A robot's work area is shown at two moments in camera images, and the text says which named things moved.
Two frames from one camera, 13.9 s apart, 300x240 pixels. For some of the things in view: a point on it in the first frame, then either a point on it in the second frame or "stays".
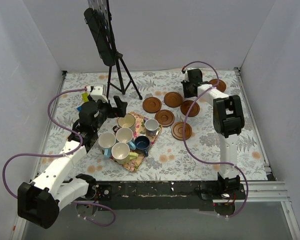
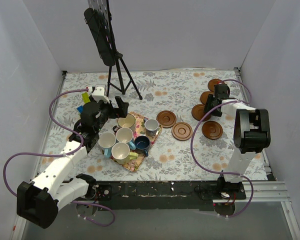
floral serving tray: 142,142 stays
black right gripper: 186,88 to 212,104
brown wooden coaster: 194,110 to 198,112
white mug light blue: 107,140 stays
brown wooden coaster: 152,105 to 212,130
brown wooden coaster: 177,130 stays
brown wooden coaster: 165,117 stays
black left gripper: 115,107 stays
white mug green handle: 120,151 stays
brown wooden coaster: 173,99 to 204,96
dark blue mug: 142,145 stays
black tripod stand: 118,57 stays
